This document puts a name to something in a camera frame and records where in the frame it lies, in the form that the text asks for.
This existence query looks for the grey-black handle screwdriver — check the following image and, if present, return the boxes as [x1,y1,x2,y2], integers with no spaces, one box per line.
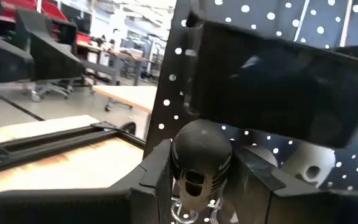
[280,141,337,189]

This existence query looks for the black aluminium table frame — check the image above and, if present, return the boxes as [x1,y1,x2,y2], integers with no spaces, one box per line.
[0,120,146,179]

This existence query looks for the red plastic crates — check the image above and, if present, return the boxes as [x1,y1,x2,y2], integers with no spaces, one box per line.
[0,0,93,45]

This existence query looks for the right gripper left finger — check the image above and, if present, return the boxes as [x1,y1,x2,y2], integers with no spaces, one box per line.
[0,139,174,224]

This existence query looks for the long wooden workbench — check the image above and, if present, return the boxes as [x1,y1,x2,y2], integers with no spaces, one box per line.
[77,39,161,86]

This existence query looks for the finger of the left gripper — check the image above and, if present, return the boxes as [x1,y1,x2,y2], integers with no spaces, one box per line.
[0,29,35,85]
[14,8,87,83]

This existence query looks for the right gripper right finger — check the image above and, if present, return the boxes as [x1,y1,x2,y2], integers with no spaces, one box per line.
[227,145,358,224]

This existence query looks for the light wooden desk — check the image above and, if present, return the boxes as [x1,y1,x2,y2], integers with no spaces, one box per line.
[92,85,158,114]

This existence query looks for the black peg board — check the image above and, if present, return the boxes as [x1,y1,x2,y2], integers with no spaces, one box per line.
[142,0,358,224]

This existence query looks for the black ribbed handle screwdriver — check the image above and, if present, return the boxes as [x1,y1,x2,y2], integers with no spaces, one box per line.
[170,119,233,213]

